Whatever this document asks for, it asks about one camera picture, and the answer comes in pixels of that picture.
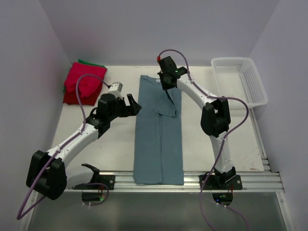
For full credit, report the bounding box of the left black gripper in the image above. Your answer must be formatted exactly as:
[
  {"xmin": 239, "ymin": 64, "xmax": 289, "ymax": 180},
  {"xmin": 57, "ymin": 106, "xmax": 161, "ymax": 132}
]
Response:
[{"xmin": 107, "ymin": 93, "xmax": 141, "ymax": 121}]

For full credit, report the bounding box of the blue-grey t shirt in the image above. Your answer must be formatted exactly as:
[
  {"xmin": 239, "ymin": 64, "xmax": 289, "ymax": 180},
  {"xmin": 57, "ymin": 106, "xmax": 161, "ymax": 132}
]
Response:
[{"xmin": 133, "ymin": 75, "xmax": 184, "ymax": 185}]

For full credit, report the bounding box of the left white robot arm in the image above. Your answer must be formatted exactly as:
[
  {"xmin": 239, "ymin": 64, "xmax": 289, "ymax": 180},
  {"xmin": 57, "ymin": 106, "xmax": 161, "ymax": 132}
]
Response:
[{"xmin": 26, "ymin": 93, "xmax": 141, "ymax": 200}]

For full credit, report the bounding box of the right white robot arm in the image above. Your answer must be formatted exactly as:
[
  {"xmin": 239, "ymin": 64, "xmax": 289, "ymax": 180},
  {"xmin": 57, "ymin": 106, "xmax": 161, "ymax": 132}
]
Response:
[{"xmin": 157, "ymin": 56, "xmax": 236, "ymax": 189}]

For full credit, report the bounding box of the red folded t shirt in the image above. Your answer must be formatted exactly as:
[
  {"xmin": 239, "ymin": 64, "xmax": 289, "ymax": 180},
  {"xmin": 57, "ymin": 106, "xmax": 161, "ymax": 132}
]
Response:
[{"xmin": 63, "ymin": 59, "xmax": 107, "ymax": 106}]

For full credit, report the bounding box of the white plastic basket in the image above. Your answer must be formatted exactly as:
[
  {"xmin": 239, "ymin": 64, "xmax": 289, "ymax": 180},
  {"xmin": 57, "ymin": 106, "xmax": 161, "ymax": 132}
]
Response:
[{"xmin": 211, "ymin": 57, "xmax": 268, "ymax": 108}]

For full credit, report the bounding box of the green folded t shirt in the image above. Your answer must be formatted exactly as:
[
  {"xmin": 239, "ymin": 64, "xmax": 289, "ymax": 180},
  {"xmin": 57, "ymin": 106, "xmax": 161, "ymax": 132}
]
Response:
[{"xmin": 63, "ymin": 59, "xmax": 107, "ymax": 98}]

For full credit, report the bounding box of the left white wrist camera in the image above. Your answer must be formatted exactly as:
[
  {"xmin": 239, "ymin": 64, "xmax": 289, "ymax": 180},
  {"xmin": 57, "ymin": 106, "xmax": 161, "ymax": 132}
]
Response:
[{"xmin": 108, "ymin": 82, "xmax": 123, "ymax": 99}]

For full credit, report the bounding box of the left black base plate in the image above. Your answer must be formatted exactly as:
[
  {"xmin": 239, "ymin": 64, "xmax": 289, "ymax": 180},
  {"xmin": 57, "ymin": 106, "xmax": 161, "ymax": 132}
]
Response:
[{"xmin": 73, "ymin": 175, "xmax": 115, "ymax": 191}]

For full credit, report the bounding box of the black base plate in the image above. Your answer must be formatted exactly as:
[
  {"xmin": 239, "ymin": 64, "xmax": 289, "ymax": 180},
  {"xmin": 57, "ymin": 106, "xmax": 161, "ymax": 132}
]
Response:
[
  {"xmin": 73, "ymin": 175, "xmax": 115, "ymax": 191},
  {"xmin": 198, "ymin": 172, "xmax": 243, "ymax": 190}
]

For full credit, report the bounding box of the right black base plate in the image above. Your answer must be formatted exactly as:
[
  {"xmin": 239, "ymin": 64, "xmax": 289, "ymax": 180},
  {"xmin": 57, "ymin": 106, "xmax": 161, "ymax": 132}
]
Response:
[{"xmin": 198, "ymin": 172, "xmax": 243, "ymax": 190}]

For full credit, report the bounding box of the aluminium mounting rail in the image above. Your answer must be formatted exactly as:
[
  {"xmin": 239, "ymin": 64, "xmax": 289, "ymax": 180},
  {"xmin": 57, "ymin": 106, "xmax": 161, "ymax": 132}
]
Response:
[{"xmin": 56, "ymin": 167, "xmax": 283, "ymax": 194}]

